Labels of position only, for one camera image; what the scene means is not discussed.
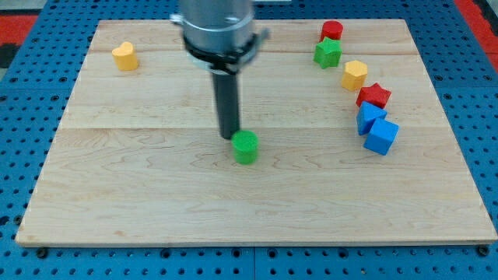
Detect red star block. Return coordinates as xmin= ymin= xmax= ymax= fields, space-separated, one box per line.
xmin=356 ymin=83 xmax=391 ymax=109

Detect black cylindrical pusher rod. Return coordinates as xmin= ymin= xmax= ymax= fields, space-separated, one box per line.
xmin=212 ymin=74 xmax=240 ymax=140

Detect yellow heart block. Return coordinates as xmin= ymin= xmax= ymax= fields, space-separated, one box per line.
xmin=111 ymin=41 xmax=139 ymax=71

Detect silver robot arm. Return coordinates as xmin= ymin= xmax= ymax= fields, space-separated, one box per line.
xmin=170 ymin=0 xmax=270 ymax=75

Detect yellow hexagon block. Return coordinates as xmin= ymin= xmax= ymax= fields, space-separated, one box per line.
xmin=341 ymin=60 xmax=368 ymax=91

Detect blue triangular block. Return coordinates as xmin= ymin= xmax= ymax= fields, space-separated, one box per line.
xmin=356 ymin=101 xmax=388 ymax=135

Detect light wooden board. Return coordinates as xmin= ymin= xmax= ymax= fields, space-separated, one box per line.
xmin=16 ymin=19 xmax=497 ymax=247

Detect blue cube block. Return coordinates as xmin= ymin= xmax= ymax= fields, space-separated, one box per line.
xmin=363 ymin=118 xmax=399 ymax=156

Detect green cylinder block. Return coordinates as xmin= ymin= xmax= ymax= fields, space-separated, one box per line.
xmin=231 ymin=130 xmax=259 ymax=165

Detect red cylinder block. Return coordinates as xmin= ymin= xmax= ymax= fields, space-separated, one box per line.
xmin=320 ymin=20 xmax=344 ymax=41

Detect green star block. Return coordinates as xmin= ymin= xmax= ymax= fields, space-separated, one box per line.
xmin=314 ymin=37 xmax=342 ymax=69

